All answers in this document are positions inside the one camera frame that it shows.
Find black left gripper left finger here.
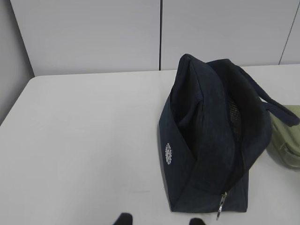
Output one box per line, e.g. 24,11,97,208
113,212,133,225

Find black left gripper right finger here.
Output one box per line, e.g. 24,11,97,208
189,217,204,225

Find silver zipper pull ring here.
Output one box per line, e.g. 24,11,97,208
216,191,228,221

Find navy blue fabric bag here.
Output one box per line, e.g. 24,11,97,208
157,53,300,213

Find green lidded glass container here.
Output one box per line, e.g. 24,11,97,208
266,104,300,170

